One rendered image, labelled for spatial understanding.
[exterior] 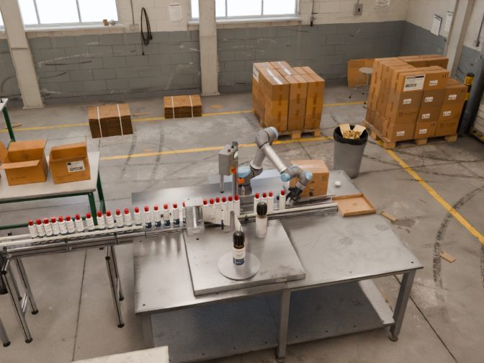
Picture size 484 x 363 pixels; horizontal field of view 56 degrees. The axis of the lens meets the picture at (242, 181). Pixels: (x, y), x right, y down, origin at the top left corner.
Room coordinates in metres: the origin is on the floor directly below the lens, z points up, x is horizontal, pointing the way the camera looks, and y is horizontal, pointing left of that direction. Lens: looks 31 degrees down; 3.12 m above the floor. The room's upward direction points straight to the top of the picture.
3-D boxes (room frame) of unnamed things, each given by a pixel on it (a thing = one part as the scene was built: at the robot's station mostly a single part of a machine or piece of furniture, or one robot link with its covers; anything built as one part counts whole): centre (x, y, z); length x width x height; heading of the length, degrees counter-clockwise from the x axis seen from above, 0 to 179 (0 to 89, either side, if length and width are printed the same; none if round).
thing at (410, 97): (6.62, -2.63, 0.57); 1.20 x 0.85 x 1.14; 104
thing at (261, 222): (2.90, -0.15, 1.03); 0.09 x 0.09 x 0.30
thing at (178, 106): (7.52, 1.04, 0.11); 0.65 x 0.54 x 0.22; 99
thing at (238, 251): (2.53, 0.02, 1.04); 0.09 x 0.09 x 0.29
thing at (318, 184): (3.58, -0.61, 0.99); 0.30 x 0.24 x 0.27; 96
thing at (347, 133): (5.46, -1.45, 0.50); 0.42 x 0.41 x 0.28; 102
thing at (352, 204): (3.37, -0.99, 0.85); 0.30 x 0.26 x 0.04; 103
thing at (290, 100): (7.03, -0.70, 0.45); 1.20 x 0.84 x 0.89; 14
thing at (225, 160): (3.21, 0.11, 1.38); 0.17 x 0.10 x 0.19; 158
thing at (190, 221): (2.97, 0.38, 1.01); 0.14 x 0.13 x 0.26; 103
